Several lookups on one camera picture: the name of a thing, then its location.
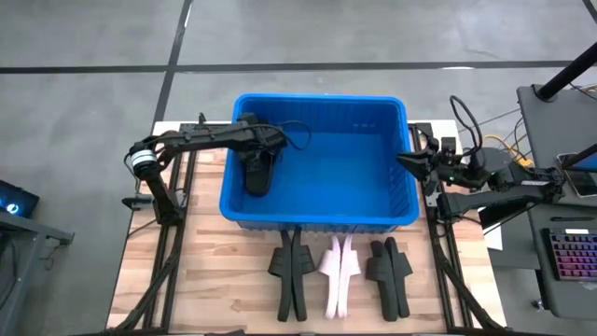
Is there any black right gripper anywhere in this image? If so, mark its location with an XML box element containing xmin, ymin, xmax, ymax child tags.
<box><xmin>396</xmin><ymin>139</ymin><xmax>473</xmax><ymax>188</ymax></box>

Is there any large black slide sandal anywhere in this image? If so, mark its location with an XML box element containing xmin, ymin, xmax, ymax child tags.
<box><xmin>243</xmin><ymin>147</ymin><xmax>277</xmax><ymax>197</ymax></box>

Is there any blue plastic bin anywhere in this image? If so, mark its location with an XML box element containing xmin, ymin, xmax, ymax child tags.
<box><xmin>218</xmin><ymin>92</ymin><xmax>421</xmax><ymax>232</ymax></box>

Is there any white paper sheet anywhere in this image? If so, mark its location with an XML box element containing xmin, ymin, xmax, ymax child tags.
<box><xmin>484</xmin><ymin>223</ymin><xmax>505</xmax><ymax>252</ymax></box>

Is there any grey desk top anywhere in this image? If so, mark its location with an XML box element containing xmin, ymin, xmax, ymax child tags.
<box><xmin>516</xmin><ymin>83</ymin><xmax>597</xmax><ymax>209</ymax></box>

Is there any tablet with dark screen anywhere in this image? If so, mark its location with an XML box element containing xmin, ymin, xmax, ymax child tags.
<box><xmin>557</xmin><ymin>151</ymin><xmax>597</xmax><ymax>198</ymax></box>

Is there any black round pole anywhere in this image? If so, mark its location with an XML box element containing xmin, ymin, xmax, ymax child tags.
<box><xmin>535</xmin><ymin>41</ymin><xmax>597</xmax><ymax>102</ymax></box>

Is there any grey keyboard tray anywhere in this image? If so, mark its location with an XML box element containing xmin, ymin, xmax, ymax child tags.
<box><xmin>526</xmin><ymin>203</ymin><xmax>597</xmax><ymax>323</ymax></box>

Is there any backlit black keyboard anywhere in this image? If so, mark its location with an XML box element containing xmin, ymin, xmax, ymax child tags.
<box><xmin>543</xmin><ymin>228</ymin><xmax>597</xmax><ymax>282</ymax></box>

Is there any black device with blue light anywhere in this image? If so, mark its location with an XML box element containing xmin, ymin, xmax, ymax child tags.
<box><xmin>0</xmin><ymin>179</ymin><xmax>41</xmax><ymax>219</ymax></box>

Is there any grey metal stand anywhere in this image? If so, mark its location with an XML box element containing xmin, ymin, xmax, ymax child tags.
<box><xmin>0</xmin><ymin>209</ymin><xmax>76</xmax><ymax>336</ymax></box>

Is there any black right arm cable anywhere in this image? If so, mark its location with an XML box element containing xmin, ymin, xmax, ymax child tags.
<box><xmin>449</xmin><ymin>94</ymin><xmax>485</xmax><ymax>158</ymax></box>

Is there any black aluminium frame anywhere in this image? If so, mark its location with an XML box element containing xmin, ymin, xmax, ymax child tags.
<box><xmin>106</xmin><ymin>111</ymin><xmax>234</xmax><ymax>335</ymax></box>
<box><xmin>410</xmin><ymin>121</ymin><xmax>507</xmax><ymax>335</ymax></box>

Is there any yellow cable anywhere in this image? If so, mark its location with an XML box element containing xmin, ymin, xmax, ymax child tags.
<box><xmin>482</xmin><ymin>133</ymin><xmax>535</xmax><ymax>170</ymax></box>

